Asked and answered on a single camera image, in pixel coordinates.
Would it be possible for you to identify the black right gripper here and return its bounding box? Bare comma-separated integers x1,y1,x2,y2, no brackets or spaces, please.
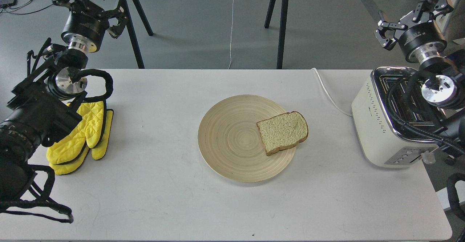
374,0,454,63

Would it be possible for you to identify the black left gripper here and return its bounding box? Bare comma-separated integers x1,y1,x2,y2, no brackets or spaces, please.
52,0,129,53

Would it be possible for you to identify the round wooden plate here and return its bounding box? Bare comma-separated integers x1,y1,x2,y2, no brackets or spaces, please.
198,94,297,183

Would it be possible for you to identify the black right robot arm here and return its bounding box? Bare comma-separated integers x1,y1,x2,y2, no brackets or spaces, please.
374,0,464,165

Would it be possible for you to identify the cream white toaster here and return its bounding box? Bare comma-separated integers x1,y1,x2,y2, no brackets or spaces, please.
351,66,437,169

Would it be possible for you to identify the thin white hanging cable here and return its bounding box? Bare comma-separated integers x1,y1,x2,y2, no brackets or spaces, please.
228,0,235,70

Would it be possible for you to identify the slice of bread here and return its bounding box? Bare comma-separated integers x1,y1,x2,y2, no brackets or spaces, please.
256,111,309,156

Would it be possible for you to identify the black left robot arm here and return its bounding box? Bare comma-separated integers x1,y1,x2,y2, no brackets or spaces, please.
1,0,129,223

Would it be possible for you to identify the lower yellow oven mitt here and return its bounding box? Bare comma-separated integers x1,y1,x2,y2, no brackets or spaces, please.
46,109,114,175

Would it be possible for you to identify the upper yellow oven mitt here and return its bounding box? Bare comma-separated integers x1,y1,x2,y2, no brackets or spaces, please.
46,101,106,165

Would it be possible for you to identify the yellow oven mitt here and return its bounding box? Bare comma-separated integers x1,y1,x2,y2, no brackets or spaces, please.
46,101,106,165
46,109,114,175

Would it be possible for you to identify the white toaster power cable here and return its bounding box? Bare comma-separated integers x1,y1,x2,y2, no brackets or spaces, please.
311,68,353,117

